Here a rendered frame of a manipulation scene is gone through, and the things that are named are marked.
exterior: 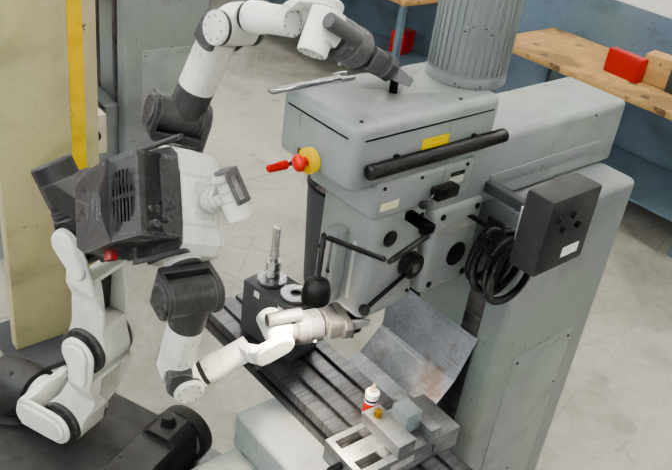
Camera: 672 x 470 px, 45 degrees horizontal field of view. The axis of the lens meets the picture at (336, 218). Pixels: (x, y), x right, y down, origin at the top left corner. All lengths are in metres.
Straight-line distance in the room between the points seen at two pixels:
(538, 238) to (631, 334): 2.82
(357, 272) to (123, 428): 1.13
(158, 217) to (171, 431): 1.05
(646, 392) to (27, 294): 2.96
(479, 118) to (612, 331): 2.89
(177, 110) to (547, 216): 0.90
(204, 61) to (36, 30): 1.50
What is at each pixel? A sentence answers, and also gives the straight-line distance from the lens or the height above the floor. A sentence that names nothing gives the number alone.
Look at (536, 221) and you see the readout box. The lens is 1.98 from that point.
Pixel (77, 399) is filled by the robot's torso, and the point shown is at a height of 0.80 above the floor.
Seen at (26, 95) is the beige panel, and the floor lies 1.24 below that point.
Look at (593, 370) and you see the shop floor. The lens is 4.40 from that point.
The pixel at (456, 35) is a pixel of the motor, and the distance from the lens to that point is 1.98.
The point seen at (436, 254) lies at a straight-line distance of 2.14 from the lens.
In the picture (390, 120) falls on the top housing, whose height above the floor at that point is 1.89.
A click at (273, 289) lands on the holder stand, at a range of 2.47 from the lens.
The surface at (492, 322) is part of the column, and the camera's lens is 2.41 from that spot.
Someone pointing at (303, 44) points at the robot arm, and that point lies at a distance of 1.70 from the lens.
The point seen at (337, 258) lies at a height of 1.47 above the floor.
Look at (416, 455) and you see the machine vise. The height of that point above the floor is 0.99.
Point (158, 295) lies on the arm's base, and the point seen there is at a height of 1.44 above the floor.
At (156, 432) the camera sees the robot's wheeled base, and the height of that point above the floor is 0.61.
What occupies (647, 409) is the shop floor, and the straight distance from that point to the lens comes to 4.30.
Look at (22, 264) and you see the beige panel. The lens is 3.76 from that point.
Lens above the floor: 2.57
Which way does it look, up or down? 30 degrees down
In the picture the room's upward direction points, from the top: 8 degrees clockwise
